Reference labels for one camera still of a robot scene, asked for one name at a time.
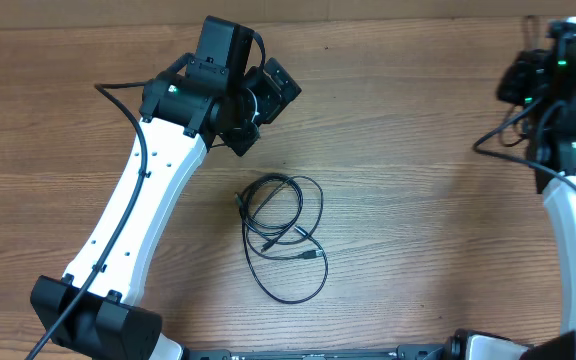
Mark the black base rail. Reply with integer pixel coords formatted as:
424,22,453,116
181,344,444,360

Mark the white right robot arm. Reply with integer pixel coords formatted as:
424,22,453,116
434,45,576,359

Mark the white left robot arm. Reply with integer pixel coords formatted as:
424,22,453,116
30,54,300,359

